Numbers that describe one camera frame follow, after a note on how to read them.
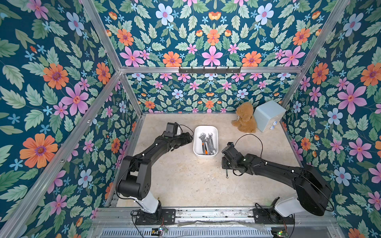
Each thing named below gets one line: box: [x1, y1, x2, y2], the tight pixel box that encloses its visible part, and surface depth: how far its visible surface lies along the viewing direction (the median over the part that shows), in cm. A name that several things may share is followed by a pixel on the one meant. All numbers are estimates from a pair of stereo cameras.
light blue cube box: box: [253, 100, 287, 133], surface depth 105 cm
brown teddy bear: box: [231, 101, 258, 134], surface depth 104 cm
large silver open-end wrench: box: [207, 132, 217, 155], surface depth 103 cm
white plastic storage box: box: [192, 125, 219, 159], surface depth 104 cm
